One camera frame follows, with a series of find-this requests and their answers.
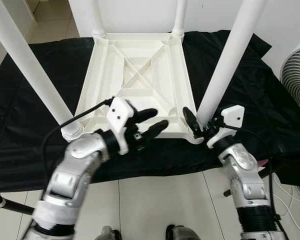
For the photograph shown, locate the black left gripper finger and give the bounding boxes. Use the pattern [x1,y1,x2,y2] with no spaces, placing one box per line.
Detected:
[139,119,170,144]
[132,107,159,125]

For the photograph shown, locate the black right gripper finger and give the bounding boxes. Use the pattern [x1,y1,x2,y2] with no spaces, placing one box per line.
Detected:
[182,106,203,139]

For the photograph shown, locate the white plastic children table top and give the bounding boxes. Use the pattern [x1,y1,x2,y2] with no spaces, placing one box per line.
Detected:
[75,31,203,145]

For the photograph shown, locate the white plastic table leg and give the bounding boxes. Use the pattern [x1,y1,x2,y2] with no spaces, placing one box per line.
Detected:
[0,0,85,141]
[88,0,107,38]
[196,0,268,126]
[171,0,187,39]

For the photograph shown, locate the black tablecloth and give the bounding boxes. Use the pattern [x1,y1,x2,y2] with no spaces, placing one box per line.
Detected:
[0,30,300,193]

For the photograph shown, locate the pink plastic stool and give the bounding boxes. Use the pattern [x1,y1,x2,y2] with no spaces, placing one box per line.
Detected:
[255,159,271,168]

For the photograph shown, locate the white electric fan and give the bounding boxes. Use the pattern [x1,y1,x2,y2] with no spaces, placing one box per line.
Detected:
[280,36,300,113]

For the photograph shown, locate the grey robot left foot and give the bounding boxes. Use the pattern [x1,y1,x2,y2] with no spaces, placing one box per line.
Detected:
[99,226,122,240]

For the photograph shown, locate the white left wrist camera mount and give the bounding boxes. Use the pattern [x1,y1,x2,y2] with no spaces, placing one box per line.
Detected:
[106,97,136,156]

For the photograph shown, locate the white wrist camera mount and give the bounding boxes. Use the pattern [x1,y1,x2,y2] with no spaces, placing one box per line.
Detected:
[207,105,246,148]
[106,97,136,156]

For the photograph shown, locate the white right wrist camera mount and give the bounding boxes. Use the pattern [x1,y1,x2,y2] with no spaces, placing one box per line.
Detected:
[207,105,246,148]

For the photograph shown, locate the white floor cable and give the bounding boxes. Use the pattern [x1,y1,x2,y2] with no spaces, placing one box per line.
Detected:
[272,172,300,236]

